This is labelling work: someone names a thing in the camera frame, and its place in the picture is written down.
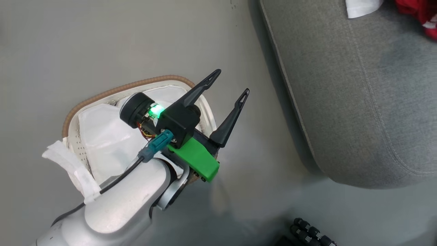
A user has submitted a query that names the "red and white garment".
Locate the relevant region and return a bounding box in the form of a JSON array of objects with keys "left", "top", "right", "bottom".
[{"left": 395, "top": 0, "right": 437, "bottom": 41}]

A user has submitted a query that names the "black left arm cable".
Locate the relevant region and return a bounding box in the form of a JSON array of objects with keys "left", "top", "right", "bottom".
[{"left": 51, "top": 155, "right": 145, "bottom": 227}]

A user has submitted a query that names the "teal left camera connector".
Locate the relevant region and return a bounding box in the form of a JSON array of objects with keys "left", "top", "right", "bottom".
[{"left": 138, "top": 130, "right": 174, "bottom": 163}]

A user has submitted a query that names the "grey fabric sofa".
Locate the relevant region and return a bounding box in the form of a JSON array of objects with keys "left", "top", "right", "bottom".
[{"left": 258, "top": 0, "right": 437, "bottom": 189}]

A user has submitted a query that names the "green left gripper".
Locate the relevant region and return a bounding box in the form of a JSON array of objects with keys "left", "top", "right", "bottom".
[{"left": 167, "top": 69, "right": 250, "bottom": 182}]

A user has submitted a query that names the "white wicker-rimmed laundry basket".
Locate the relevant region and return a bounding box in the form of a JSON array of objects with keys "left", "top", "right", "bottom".
[{"left": 62, "top": 75, "right": 218, "bottom": 186}]

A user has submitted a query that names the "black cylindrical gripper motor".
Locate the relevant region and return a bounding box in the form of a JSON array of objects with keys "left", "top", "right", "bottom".
[{"left": 119, "top": 92, "right": 158, "bottom": 129}]

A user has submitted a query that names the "white basket liner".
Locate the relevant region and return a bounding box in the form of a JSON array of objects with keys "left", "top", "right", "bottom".
[{"left": 42, "top": 85, "right": 197, "bottom": 205}]

